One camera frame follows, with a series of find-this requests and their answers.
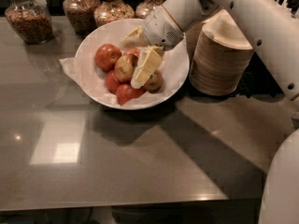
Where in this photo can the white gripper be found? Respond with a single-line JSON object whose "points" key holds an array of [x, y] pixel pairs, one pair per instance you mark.
{"points": [[160, 27]]}

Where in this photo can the yellow-red apple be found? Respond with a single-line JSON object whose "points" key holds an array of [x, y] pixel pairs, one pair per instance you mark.
{"points": [[125, 67]]}

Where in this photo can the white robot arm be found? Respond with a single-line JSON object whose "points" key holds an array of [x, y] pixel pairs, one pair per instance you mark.
{"points": [[273, 32]]}

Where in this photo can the red apple back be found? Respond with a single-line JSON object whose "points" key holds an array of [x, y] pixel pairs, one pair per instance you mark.
{"points": [[134, 51]]}

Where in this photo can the red apple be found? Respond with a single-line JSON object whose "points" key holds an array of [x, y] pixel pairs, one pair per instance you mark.
{"points": [[134, 51], [125, 93], [106, 56], [111, 82]]}

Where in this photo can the white ceramic bowl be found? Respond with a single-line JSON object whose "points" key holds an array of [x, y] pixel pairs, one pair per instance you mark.
{"points": [[102, 38]]}

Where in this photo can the yellow apple with sticker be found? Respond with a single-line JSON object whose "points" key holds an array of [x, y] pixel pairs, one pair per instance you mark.
{"points": [[155, 82]]}

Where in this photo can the red apple far left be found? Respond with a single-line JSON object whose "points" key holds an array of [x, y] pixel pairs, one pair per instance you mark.
{"points": [[106, 56]]}

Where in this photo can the red apple lower left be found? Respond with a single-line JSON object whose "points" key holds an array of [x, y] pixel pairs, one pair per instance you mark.
{"points": [[111, 82]]}

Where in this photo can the red apple front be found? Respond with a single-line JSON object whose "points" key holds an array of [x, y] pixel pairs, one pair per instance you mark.
{"points": [[125, 93]]}

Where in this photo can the back stack paper bowls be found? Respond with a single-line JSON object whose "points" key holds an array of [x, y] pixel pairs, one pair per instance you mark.
{"points": [[191, 38]]}

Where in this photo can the stack paper bowls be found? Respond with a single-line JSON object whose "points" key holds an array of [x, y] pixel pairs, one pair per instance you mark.
{"points": [[191, 38], [221, 56]]}

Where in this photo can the glass cereal jar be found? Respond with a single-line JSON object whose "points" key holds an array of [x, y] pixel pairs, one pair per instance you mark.
{"points": [[112, 10], [80, 14], [145, 7], [30, 20]]}

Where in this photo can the white paper liner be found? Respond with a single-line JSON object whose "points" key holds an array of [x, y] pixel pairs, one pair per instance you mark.
{"points": [[176, 66]]}

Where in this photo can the front stack paper bowls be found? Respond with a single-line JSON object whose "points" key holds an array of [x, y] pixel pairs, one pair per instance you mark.
{"points": [[221, 56]]}

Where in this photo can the glass cereal jar far left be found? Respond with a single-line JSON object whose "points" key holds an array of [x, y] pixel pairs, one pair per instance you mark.
{"points": [[30, 20]]}

